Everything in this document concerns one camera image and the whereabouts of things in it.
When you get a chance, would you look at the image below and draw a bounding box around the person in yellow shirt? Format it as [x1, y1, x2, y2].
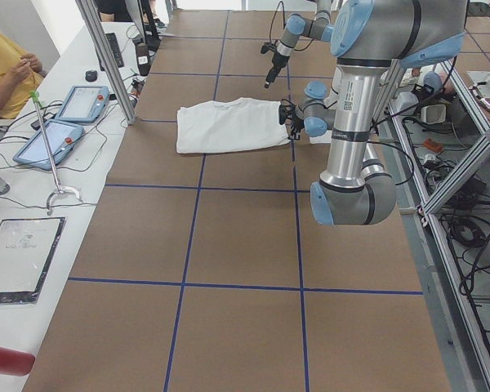
[0, 33, 46, 119]

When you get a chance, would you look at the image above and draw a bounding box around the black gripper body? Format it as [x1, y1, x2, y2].
[278, 103, 297, 127]
[261, 40, 289, 69]

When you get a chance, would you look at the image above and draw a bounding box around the metal reacher stick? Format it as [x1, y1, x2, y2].
[29, 91, 82, 216]

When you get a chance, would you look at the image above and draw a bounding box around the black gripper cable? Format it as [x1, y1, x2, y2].
[269, 0, 311, 52]

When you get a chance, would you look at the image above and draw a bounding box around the black computer mouse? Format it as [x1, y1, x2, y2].
[85, 69, 98, 82]

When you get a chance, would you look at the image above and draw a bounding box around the white long-sleeve printed shirt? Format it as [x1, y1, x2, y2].
[176, 97, 289, 154]

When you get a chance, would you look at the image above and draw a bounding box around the red cylinder bottle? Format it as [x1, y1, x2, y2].
[0, 346, 35, 376]

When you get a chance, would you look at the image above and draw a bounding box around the upper blue teach pendant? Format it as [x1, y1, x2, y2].
[55, 86, 109, 124]

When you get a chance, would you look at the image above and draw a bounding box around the white central pedestal column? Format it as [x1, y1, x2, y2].
[308, 60, 344, 145]

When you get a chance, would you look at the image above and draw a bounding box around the blue teach pendant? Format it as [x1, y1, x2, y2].
[13, 119, 84, 171]
[55, 86, 109, 124]

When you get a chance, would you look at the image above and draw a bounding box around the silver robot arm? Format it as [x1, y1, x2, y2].
[265, 1, 466, 225]
[260, 1, 337, 89]

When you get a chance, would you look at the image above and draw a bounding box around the black keyboard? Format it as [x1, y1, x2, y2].
[105, 33, 124, 68]

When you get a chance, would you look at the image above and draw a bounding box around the aluminium frame post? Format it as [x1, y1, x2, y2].
[75, 0, 136, 125]

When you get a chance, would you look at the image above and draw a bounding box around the lower blue teach pendant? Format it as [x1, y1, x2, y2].
[13, 119, 84, 171]

